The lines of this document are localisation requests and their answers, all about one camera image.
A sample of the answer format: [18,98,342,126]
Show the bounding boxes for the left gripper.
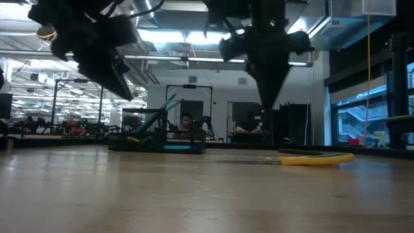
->
[50,34,134,101]

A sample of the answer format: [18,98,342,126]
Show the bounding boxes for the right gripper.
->
[218,27,315,110]

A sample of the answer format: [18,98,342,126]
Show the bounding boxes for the teal pencil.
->
[133,93,178,135]

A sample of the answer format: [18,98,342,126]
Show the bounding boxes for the grey pen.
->
[160,98,186,113]

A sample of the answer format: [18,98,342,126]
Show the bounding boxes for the black pen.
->
[277,148,327,157]

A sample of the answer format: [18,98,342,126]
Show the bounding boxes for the yellow handled scissors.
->
[213,152,356,167]

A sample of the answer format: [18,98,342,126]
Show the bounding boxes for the black mesh desk organizer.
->
[107,108,207,155]

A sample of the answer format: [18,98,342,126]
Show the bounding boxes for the long ceiling light tube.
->
[122,54,314,68]

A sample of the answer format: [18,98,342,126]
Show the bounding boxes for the black standing desk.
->
[228,130,272,145]

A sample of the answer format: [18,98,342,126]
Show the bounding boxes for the red background equipment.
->
[63,118,87,136]

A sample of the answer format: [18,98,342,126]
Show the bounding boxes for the dark computer monitor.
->
[0,93,14,120]

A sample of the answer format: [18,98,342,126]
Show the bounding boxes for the pale green container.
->
[373,130,387,147]

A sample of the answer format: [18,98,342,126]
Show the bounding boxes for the black side desk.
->
[378,113,414,150]

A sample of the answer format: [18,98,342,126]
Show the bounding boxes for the black wall panel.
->
[227,101,273,145]
[273,102,312,146]

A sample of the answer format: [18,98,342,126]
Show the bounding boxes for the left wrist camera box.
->
[96,14,139,48]

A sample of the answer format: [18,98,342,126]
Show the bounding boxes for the white hanging cable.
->
[303,102,311,146]

